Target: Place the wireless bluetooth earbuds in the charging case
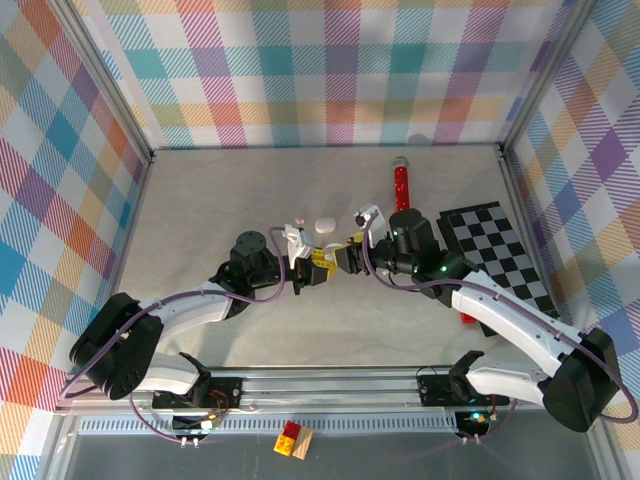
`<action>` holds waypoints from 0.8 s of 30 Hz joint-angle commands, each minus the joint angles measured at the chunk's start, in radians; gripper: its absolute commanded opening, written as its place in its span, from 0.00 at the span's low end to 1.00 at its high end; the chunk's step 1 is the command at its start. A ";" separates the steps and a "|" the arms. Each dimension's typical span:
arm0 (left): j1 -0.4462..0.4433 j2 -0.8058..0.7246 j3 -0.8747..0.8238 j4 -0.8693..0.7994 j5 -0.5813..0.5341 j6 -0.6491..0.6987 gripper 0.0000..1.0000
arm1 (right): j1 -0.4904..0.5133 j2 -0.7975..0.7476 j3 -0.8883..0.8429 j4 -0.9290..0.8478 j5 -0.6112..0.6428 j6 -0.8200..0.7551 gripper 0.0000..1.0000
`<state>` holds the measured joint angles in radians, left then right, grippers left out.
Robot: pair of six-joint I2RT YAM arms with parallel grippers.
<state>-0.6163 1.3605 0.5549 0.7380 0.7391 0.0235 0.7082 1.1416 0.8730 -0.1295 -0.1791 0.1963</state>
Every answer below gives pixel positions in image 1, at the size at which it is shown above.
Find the red glitter microphone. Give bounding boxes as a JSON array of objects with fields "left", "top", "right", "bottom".
[{"left": 389, "top": 155, "right": 414, "bottom": 214}]

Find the black grey checkerboard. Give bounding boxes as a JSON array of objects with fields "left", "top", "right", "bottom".
[{"left": 437, "top": 200, "right": 562, "bottom": 339}]

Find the small black controller board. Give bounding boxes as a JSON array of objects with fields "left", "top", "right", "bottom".
[
  {"left": 171, "top": 413, "right": 226, "bottom": 435},
  {"left": 457, "top": 409, "right": 494, "bottom": 431}
]

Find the red yellow toy brick block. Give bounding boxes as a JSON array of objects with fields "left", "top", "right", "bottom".
[{"left": 273, "top": 421, "right": 303, "bottom": 456}]

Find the wooden block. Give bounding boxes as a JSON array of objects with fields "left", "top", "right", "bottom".
[{"left": 291, "top": 428, "right": 315, "bottom": 460}]

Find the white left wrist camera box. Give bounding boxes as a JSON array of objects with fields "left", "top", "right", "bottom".
[{"left": 282, "top": 223, "right": 315, "bottom": 261}]

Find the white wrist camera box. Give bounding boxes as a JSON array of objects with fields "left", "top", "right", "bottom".
[
  {"left": 282, "top": 223, "right": 315, "bottom": 261},
  {"left": 353, "top": 202, "right": 386, "bottom": 236}
]

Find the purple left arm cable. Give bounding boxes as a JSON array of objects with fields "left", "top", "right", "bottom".
[{"left": 59, "top": 227, "right": 301, "bottom": 446}]

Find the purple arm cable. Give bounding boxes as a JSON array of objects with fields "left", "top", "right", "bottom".
[
  {"left": 362, "top": 214, "right": 639, "bottom": 446},
  {"left": 59, "top": 227, "right": 301, "bottom": 446}
]

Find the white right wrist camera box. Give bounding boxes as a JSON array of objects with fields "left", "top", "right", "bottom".
[{"left": 353, "top": 202, "right": 386, "bottom": 236}]

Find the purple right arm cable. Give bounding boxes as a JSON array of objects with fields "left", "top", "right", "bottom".
[{"left": 362, "top": 214, "right": 639, "bottom": 446}]

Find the aluminium frame side rail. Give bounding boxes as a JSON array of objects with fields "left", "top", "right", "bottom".
[{"left": 497, "top": 147, "right": 576, "bottom": 366}]

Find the aluminium mounting rail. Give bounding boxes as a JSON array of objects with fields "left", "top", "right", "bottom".
[{"left": 53, "top": 367, "right": 609, "bottom": 416}]

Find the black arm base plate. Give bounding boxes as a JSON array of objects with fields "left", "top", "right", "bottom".
[
  {"left": 416, "top": 369, "right": 511, "bottom": 407},
  {"left": 151, "top": 377, "right": 244, "bottom": 409}
]

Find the grey slotted cable duct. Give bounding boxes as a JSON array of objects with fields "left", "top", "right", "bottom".
[{"left": 77, "top": 414, "right": 461, "bottom": 436}]

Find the aluminium corner post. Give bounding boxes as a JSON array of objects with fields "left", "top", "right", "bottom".
[
  {"left": 49, "top": 0, "right": 156, "bottom": 166},
  {"left": 497, "top": 0, "right": 601, "bottom": 159}
]

